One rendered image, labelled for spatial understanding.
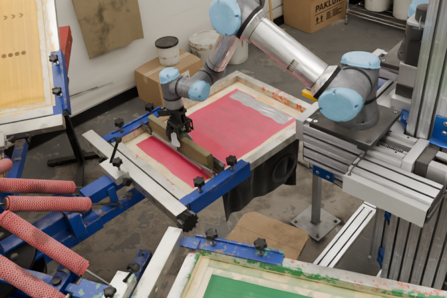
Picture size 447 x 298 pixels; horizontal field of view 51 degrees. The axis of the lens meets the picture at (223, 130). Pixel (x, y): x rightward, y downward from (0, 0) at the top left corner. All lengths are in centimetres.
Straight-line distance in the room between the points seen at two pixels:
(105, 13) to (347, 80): 275
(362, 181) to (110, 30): 281
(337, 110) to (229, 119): 86
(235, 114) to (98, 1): 194
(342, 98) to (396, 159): 32
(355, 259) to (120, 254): 136
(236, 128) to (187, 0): 243
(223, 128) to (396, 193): 89
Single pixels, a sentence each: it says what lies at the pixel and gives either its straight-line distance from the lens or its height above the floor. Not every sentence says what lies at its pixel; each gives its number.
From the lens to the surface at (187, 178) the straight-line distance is 186.
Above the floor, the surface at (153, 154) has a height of 96.
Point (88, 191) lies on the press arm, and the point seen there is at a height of 104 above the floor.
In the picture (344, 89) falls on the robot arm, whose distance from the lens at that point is 135.
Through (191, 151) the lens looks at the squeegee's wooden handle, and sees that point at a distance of 185.
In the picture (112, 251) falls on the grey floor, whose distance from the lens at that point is 298.
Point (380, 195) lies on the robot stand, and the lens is 150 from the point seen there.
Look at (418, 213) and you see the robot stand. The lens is 147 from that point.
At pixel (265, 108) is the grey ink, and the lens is 219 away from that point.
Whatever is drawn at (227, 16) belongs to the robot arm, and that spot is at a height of 165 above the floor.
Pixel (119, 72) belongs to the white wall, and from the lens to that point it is 412.
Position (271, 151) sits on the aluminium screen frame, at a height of 98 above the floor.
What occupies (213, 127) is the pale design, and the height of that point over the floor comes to 96.
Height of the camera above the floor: 219
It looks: 36 degrees down
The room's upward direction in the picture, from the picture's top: 7 degrees counter-clockwise
